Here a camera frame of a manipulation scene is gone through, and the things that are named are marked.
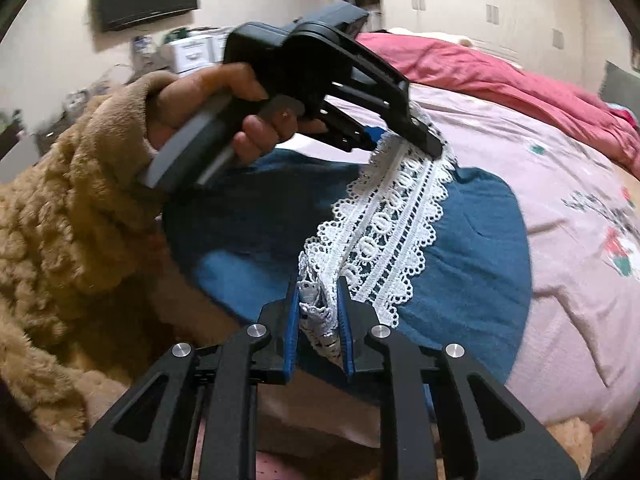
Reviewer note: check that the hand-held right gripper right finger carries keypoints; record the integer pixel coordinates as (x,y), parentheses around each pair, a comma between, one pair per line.
(346,330)

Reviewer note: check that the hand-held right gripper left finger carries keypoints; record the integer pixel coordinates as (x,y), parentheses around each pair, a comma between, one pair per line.
(292,330)

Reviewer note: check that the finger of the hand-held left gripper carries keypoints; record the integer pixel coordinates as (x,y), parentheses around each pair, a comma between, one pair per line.
(420,132)
(372,137)

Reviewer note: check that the blue pants with lace trim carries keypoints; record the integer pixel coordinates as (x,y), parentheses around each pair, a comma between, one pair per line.
(465,280)

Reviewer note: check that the person's left hand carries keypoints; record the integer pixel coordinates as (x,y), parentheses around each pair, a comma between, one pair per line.
(210,85)

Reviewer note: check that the red comforter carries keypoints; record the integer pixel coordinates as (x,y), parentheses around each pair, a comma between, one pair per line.
(475,70)

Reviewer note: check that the white pillow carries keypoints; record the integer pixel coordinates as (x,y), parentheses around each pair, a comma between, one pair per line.
(425,35)

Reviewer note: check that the white drawer unit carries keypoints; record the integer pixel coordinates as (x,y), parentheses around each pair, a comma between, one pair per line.
(192,52)

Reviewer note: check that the pink printed bed sheet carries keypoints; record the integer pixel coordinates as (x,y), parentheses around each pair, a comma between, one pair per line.
(550,170)

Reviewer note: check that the magenta cloth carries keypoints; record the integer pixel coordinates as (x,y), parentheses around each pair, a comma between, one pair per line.
(625,112)

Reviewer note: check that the grey padded headboard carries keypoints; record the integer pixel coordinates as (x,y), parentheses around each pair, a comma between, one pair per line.
(622,85)

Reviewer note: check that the tan fuzzy robe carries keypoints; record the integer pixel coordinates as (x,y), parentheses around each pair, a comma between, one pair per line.
(40,385)

